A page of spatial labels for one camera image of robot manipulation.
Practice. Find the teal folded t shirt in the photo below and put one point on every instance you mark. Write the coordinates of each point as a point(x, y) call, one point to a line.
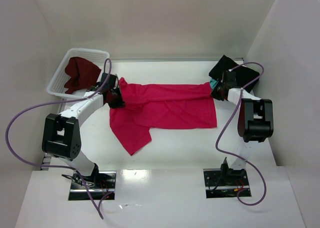
point(213, 83)

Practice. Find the white plastic basket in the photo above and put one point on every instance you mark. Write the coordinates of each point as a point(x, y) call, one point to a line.
point(56, 85)

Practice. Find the pink t shirt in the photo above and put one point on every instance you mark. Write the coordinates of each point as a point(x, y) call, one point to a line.
point(161, 106)

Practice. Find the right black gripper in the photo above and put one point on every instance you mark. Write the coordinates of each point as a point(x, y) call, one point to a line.
point(217, 90)

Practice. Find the dark red t shirt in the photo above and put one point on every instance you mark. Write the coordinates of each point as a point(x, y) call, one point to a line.
point(83, 74)

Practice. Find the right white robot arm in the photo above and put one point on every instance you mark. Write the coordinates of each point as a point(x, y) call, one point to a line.
point(255, 124)

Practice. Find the black folded t shirt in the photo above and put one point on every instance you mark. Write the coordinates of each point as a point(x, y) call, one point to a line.
point(244, 74)

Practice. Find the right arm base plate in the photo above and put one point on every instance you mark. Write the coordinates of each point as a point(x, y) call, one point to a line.
point(228, 185)

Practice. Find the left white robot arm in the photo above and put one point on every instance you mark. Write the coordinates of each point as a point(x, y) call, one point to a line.
point(62, 136)

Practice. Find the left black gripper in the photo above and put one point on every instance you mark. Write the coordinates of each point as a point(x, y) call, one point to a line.
point(116, 100)

